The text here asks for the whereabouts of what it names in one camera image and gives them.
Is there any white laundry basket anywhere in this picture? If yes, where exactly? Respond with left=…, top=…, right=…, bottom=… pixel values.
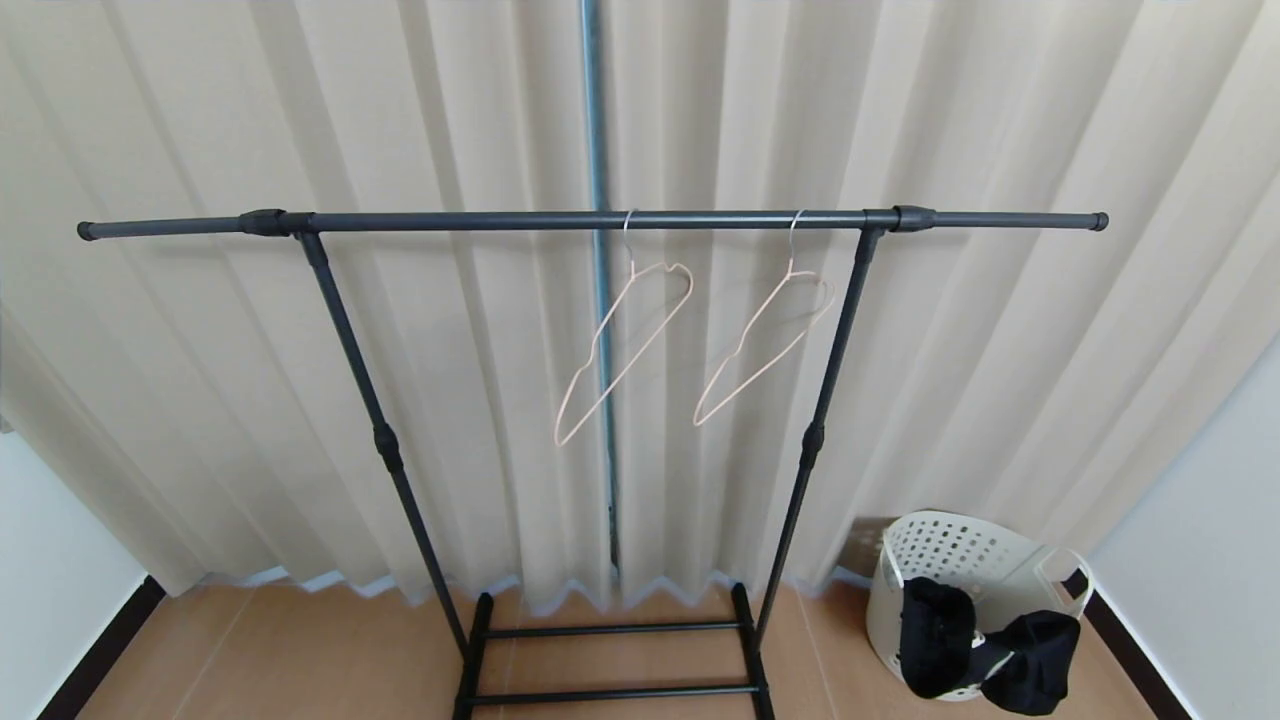
left=865, top=510, right=1096, bottom=703

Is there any black clothes rack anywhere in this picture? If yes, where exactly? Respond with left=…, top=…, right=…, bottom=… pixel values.
left=76, top=205, right=1111, bottom=720

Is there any beige curtain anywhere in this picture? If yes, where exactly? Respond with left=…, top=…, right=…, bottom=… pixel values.
left=0, top=0, right=1280, bottom=613

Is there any pink clothes hanger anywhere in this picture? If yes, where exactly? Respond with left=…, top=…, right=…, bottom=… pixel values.
left=692, top=208, right=837, bottom=429
left=553, top=208, right=696, bottom=448

